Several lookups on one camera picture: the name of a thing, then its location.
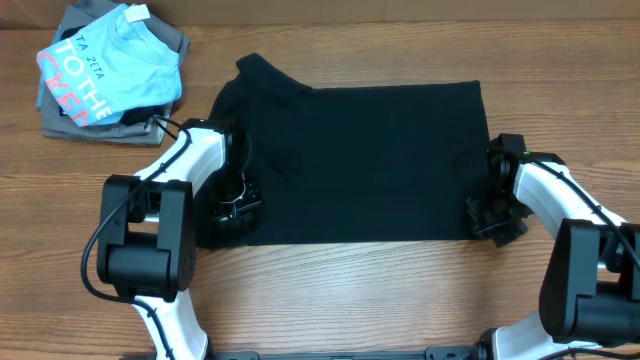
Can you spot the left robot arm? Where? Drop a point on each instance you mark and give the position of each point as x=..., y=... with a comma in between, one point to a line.
x=143, y=252

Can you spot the folded light blue t-shirt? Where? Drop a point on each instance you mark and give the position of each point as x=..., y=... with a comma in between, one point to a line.
x=110, y=66

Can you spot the folded grey t-shirt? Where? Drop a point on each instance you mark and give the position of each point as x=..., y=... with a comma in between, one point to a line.
x=55, y=123

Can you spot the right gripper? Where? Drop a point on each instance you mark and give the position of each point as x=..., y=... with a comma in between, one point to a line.
x=493, y=223

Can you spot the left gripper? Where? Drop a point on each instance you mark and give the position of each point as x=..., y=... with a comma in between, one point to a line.
x=235, y=216

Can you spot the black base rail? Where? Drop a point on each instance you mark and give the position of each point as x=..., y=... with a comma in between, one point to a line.
x=340, y=355

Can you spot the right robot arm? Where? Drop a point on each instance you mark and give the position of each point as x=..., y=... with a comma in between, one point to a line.
x=589, y=299

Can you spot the black t-shirt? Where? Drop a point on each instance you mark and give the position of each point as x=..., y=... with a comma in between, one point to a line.
x=391, y=163

